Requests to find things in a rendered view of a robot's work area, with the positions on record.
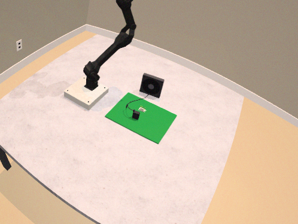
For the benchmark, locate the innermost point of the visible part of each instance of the green circuit board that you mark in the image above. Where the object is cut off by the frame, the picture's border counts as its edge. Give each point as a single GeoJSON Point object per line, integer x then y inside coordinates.
{"type": "Point", "coordinates": [153, 122]}

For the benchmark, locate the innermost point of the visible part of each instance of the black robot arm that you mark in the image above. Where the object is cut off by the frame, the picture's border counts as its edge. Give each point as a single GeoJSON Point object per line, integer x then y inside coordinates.
{"type": "Point", "coordinates": [123, 39]}

